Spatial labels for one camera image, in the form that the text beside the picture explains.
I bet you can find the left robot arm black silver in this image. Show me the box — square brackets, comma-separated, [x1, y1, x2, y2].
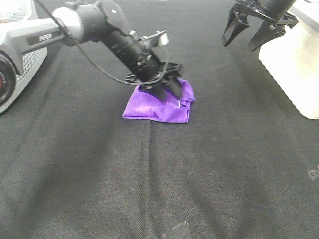
[0, 0, 183, 112]

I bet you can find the clear tape piece front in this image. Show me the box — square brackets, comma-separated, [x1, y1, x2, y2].
[171, 221, 191, 239]

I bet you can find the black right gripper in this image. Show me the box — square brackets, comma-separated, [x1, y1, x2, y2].
[222, 0, 299, 51]

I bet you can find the grey perforated plastic basket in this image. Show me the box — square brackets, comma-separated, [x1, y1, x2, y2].
[0, 0, 47, 113]

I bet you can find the clear tape piece right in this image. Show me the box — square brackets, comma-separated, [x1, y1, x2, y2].
[307, 165, 319, 181]

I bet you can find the purple microfiber towel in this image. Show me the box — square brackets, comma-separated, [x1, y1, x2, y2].
[122, 78, 195, 123]

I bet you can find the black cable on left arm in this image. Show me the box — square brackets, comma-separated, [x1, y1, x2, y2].
[34, 0, 172, 85]

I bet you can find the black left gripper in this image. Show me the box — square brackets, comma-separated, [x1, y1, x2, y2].
[124, 57, 183, 101]

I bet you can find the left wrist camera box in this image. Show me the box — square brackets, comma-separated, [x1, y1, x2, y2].
[140, 30, 169, 47]

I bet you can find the clear tape piece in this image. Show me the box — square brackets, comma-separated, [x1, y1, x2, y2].
[171, 221, 191, 239]
[307, 165, 319, 181]

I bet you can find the white storage bin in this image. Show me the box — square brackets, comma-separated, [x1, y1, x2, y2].
[259, 0, 319, 120]

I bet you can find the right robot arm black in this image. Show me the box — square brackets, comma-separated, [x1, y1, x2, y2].
[222, 0, 299, 51]

